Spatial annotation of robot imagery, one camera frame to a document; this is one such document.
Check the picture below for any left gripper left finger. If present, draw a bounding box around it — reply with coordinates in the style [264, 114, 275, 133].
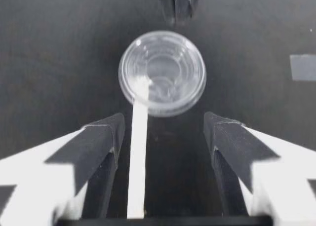
[0, 112, 125, 226]

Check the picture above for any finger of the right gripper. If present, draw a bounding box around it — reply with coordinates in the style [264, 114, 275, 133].
[174, 0, 201, 21]
[152, 0, 177, 26]

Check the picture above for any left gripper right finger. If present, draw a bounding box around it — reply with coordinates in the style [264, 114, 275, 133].
[203, 111, 316, 226]

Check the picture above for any clear plastic cup with lid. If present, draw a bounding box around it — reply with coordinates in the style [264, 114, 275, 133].
[118, 30, 207, 118]

